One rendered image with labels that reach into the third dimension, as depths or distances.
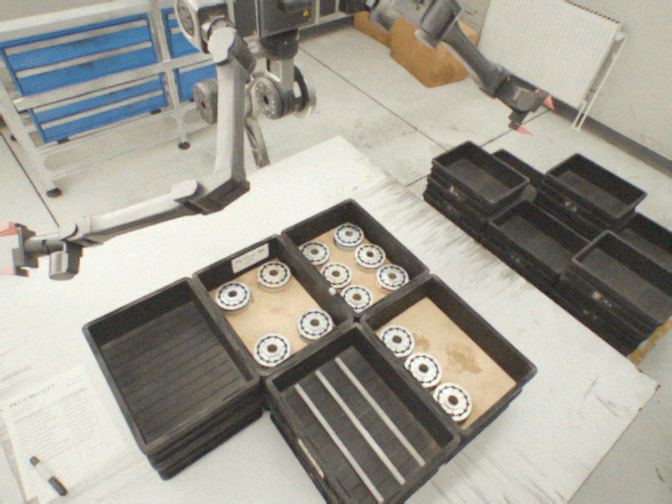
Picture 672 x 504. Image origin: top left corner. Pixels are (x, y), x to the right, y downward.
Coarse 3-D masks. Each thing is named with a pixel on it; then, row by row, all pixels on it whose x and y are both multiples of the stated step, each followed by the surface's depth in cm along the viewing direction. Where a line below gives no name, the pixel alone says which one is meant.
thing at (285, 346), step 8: (264, 336) 132; (272, 336) 133; (280, 336) 133; (256, 344) 131; (280, 344) 131; (288, 344) 131; (256, 352) 129; (288, 352) 130; (264, 360) 128; (272, 360) 128; (280, 360) 128
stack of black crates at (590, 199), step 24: (552, 168) 239; (576, 168) 253; (600, 168) 243; (552, 192) 239; (576, 192) 228; (600, 192) 246; (624, 192) 239; (576, 216) 233; (600, 216) 225; (624, 216) 233
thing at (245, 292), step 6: (228, 282) 144; (234, 282) 144; (240, 282) 144; (222, 288) 142; (240, 288) 143; (246, 288) 143; (216, 294) 140; (222, 294) 141; (246, 294) 142; (216, 300) 139; (222, 300) 139; (240, 300) 140; (246, 300) 140; (222, 306) 138; (228, 306) 138; (234, 306) 139; (240, 306) 138
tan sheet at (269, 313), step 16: (256, 272) 151; (256, 288) 147; (288, 288) 148; (256, 304) 143; (272, 304) 144; (288, 304) 144; (304, 304) 144; (240, 320) 139; (256, 320) 139; (272, 320) 140; (288, 320) 140; (240, 336) 135; (256, 336) 136; (288, 336) 137; (272, 352) 133
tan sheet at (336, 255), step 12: (336, 228) 167; (312, 240) 162; (324, 240) 162; (336, 252) 159; (348, 252) 160; (348, 264) 156; (384, 264) 158; (360, 276) 153; (372, 276) 154; (372, 288) 150
